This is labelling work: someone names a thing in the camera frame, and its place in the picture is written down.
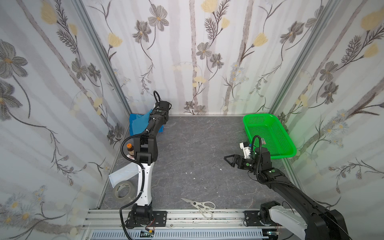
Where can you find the green plastic basket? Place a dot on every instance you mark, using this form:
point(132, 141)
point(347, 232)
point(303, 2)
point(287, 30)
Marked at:
point(268, 126)

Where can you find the clear tape roll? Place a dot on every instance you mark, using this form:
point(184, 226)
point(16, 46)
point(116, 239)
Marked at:
point(124, 191)

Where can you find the folded blue t-shirt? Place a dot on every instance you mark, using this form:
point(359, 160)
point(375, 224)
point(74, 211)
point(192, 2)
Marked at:
point(133, 126)

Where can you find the black rail bracket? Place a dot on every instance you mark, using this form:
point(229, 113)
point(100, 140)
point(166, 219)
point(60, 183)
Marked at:
point(252, 218)
point(159, 219)

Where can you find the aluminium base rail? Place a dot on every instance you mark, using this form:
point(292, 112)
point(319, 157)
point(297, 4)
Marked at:
point(182, 225)

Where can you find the black rail bracket right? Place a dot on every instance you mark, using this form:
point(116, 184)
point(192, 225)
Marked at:
point(252, 218)

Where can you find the white paper sheet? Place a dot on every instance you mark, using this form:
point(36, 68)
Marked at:
point(123, 174)

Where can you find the brown bottle orange cap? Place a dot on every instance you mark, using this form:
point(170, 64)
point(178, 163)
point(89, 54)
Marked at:
point(130, 149)

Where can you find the white handled scissors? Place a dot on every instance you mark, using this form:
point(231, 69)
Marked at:
point(205, 208)

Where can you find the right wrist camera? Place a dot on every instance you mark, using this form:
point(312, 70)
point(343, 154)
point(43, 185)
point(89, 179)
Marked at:
point(247, 149)

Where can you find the black rail bracket left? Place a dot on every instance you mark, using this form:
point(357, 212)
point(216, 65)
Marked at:
point(159, 219)

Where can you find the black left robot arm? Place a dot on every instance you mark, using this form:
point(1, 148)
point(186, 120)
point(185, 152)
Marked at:
point(140, 210)

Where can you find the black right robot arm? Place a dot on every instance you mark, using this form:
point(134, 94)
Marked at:
point(311, 221)

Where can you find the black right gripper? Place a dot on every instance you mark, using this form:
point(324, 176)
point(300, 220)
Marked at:
point(240, 161)

